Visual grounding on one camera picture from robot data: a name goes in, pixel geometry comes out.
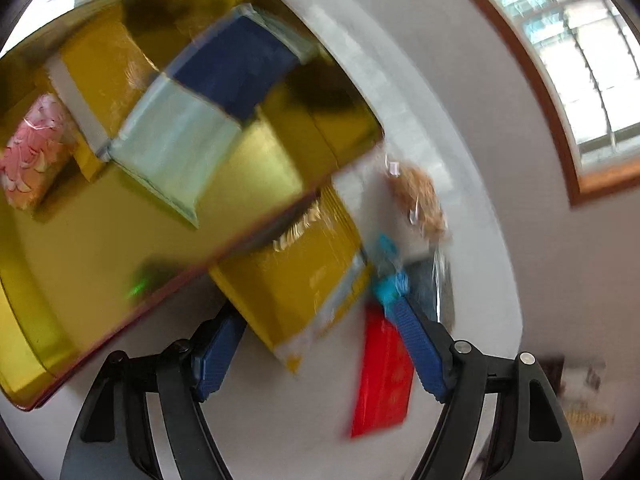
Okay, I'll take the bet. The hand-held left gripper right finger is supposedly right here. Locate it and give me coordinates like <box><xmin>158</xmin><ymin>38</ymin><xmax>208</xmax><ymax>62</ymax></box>
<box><xmin>384</xmin><ymin>299</ymin><xmax>584</xmax><ymax>480</ymax></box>

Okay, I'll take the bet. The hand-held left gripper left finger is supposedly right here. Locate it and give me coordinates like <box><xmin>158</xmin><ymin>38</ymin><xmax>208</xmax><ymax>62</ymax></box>
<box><xmin>60</xmin><ymin>305</ymin><xmax>249</xmax><ymax>480</ymax></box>

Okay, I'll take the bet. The red snack packet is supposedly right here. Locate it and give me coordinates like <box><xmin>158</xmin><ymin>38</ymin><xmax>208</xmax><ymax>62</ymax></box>
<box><xmin>350</xmin><ymin>302</ymin><xmax>416</xmax><ymax>439</ymax></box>

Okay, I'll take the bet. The dark snack packet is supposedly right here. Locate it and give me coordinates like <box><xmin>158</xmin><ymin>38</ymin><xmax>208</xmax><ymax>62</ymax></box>
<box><xmin>405</xmin><ymin>250</ymin><xmax>456</xmax><ymax>331</ymax></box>

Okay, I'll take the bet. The small blue candy packet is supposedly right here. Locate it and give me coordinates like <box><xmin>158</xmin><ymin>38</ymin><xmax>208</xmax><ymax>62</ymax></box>
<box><xmin>370</xmin><ymin>234</ymin><xmax>411</xmax><ymax>306</ymax></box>

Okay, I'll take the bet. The gold snack packet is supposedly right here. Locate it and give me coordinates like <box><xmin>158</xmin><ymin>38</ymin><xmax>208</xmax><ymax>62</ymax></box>
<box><xmin>209</xmin><ymin>185</ymin><xmax>373</xmax><ymax>376</ymax></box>
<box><xmin>47</xmin><ymin>5</ymin><xmax>166</xmax><ymax>181</ymax></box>

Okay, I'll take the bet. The clear biscuit bag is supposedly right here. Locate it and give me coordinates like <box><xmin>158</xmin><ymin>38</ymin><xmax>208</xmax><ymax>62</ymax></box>
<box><xmin>382</xmin><ymin>152</ymin><xmax>451</xmax><ymax>241</ymax></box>

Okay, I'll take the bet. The gold tin box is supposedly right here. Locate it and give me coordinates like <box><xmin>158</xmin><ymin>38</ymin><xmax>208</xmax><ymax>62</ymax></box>
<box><xmin>0</xmin><ymin>0</ymin><xmax>387</xmax><ymax>413</ymax></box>

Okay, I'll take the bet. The blue and pale blue packet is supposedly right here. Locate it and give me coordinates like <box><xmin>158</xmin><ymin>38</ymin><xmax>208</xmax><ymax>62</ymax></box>
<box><xmin>107</xmin><ymin>4</ymin><xmax>321</xmax><ymax>228</ymax></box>

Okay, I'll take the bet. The pink snack packet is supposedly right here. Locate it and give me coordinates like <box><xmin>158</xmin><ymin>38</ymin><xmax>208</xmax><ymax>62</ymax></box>
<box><xmin>0</xmin><ymin>92</ymin><xmax>81</xmax><ymax>213</ymax></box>

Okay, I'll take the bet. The wooden framed barred window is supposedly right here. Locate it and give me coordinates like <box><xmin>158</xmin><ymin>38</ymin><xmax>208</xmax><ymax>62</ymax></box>
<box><xmin>432</xmin><ymin>0</ymin><xmax>640</xmax><ymax>207</ymax></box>

